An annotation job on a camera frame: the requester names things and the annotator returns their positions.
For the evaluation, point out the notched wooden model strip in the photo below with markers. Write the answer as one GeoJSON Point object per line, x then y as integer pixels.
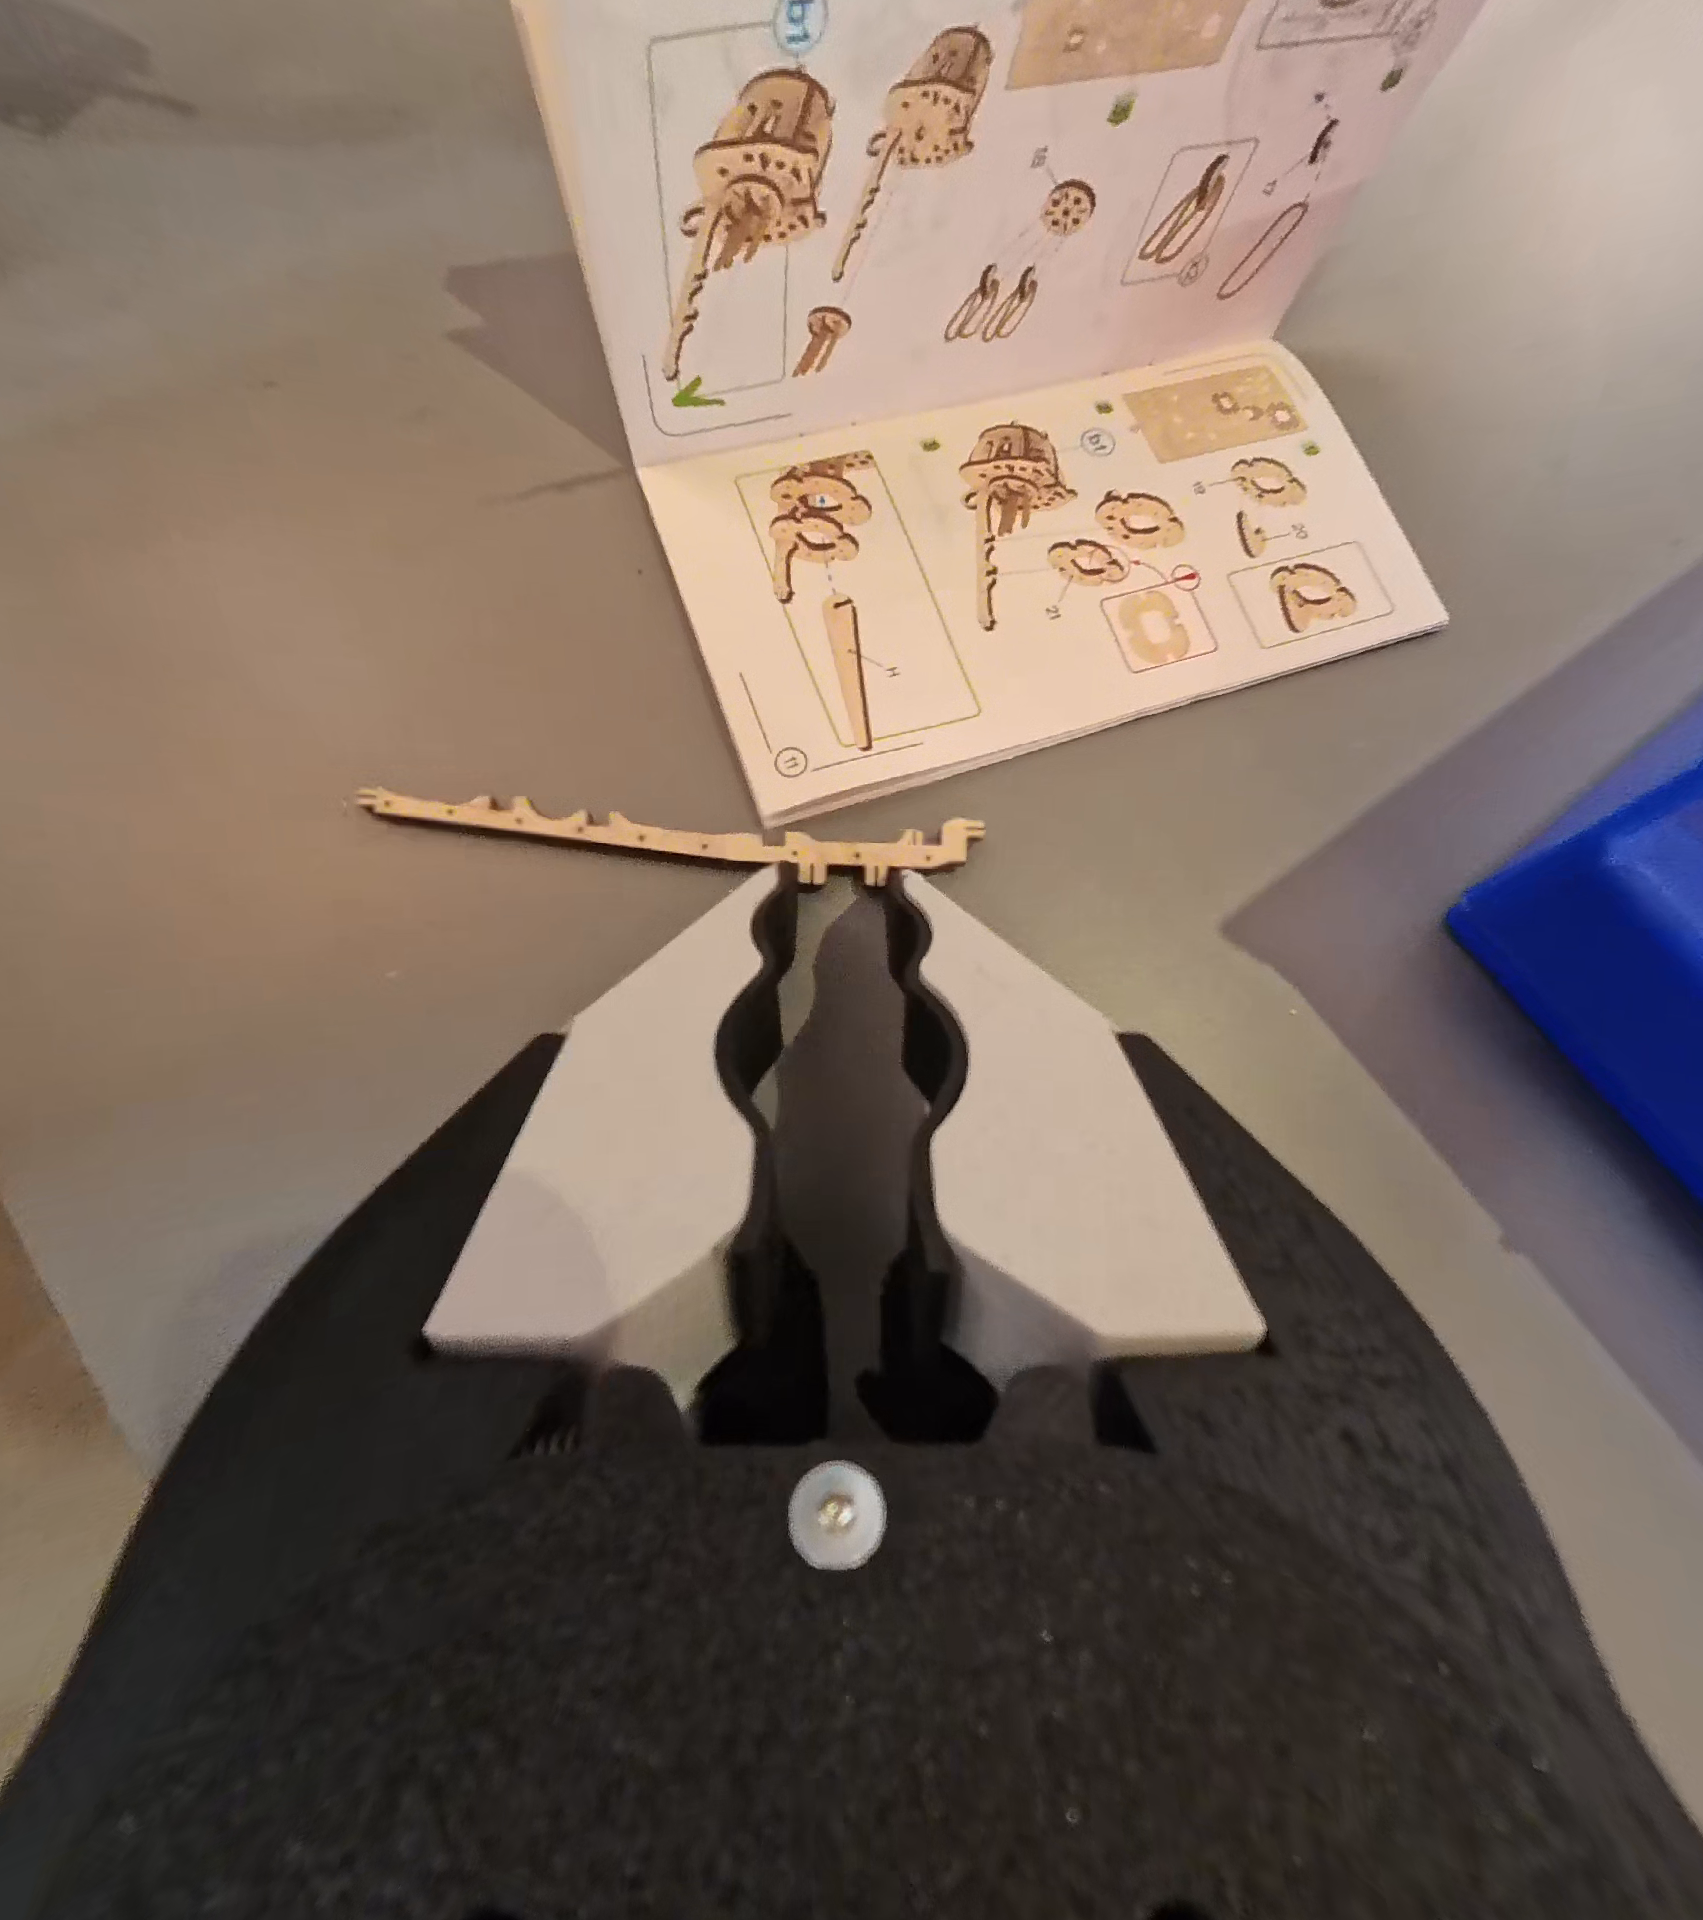
{"type": "Point", "coordinates": [642, 835]}

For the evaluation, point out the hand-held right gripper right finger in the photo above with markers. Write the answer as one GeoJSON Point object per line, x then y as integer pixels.
{"type": "Point", "coordinates": [1090, 1199]}

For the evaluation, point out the open assembly instruction booklet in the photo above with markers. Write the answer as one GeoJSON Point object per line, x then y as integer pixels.
{"type": "Point", "coordinates": [1090, 632]}

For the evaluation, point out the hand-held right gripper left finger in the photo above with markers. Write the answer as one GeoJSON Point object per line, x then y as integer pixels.
{"type": "Point", "coordinates": [597, 1199]}

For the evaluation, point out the blue plastic bin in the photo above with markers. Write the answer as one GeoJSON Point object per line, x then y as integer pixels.
{"type": "Point", "coordinates": [1662, 930]}

